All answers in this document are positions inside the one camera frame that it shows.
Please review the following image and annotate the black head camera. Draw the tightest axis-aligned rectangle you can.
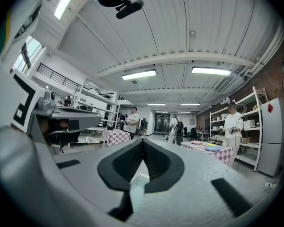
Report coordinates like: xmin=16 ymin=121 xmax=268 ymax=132
xmin=115 ymin=0 xmax=145 ymax=20

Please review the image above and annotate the white shelving unit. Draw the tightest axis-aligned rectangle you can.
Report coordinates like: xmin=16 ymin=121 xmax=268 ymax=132
xmin=209 ymin=86 xmax=267 ymax=173
xmin=72 ymin=86 xmax=121 ymax=148

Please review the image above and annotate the dark double door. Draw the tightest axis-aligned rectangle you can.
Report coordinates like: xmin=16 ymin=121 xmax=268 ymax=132
xmin=154 ymin=112 xmax=173 ymax=134

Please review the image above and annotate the white fridge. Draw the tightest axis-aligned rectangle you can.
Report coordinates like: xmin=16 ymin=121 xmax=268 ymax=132
xmin=257 ymin=96 xmax=284 ymax=177

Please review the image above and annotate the window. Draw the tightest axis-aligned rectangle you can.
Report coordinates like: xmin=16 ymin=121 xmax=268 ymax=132
xmin=12 ymin=35 xmax=44 ymax=75

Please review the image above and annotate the black office chair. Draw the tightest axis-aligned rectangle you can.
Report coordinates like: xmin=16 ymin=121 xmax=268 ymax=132
xmin=187 ymin=127 xmax=197 ymax=142

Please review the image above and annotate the black railing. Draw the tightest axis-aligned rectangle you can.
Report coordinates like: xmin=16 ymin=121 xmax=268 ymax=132
xmin=36 ymin=62 xmax=91 ymax=91

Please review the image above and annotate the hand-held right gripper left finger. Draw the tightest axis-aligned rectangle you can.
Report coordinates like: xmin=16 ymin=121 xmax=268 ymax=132
xmin=97 ymin=138 xmax=145 ymax=222

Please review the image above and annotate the table with checkered cloth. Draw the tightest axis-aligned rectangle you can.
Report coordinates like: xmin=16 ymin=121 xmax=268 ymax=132
xmin=180 ymin=140 xmax=235 ymax=168
xmin=101 ymin=127 xmax=131 ymax=148

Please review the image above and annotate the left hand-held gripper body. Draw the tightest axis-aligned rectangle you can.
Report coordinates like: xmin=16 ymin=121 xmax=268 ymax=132
xmin=11 ymin=73 xmax=102 ymax=148

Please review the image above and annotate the white shirt with green print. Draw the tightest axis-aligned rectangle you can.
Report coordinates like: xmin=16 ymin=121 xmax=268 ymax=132
xmin=0 ymin=0 xmax=49 ymax=62

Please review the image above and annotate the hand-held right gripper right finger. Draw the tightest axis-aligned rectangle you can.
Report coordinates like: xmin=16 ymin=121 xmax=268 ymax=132
xmin=143 ymin=138 xmax=186 ymax=194

